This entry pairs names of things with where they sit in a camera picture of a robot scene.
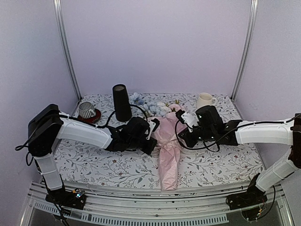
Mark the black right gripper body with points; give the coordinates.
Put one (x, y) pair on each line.
(207, 134)

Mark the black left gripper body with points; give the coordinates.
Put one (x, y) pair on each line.
(135, 144)

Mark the pink flower bouquet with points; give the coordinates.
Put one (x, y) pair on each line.
(168, 146)

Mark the cream printed ribbon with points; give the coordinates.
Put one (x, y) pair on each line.
(183, 150)

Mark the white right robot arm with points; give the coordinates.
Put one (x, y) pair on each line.
(206, 125)

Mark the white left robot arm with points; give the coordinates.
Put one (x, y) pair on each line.
(51, 125)

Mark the black tapered vase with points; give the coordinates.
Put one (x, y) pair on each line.
(121, 103)

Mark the cream ceramic mug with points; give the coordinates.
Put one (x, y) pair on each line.
(205, 99)

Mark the red lacquer saucer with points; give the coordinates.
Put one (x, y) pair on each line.
(92, 120)

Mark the striped grey teacup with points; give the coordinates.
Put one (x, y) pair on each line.
(86, 110)

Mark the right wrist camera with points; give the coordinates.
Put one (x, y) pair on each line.
(188, 119)

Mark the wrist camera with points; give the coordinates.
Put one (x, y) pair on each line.
(188, 119)
(153, 125)

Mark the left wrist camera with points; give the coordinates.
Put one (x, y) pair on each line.
(153, 125)

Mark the aluminium front rail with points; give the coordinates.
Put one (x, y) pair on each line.
(194, 206)

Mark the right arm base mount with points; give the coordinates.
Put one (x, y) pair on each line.
(252, 196)

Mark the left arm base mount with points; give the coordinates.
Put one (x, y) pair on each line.
(75, 199)

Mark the right aluminium frame post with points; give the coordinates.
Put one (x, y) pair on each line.
(247, 44)

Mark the aluminium frame post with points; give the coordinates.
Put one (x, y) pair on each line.
(66, 51)
(247, 44)

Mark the left aluminium frame post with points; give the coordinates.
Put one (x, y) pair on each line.
(66, 51)

